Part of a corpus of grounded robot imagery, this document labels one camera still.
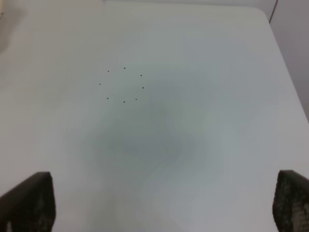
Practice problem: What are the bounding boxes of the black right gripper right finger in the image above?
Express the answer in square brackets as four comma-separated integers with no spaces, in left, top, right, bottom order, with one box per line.
[272,170,309,232]

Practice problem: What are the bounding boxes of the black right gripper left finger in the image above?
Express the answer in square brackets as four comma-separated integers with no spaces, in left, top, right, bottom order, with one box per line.
[0,172,56,232]

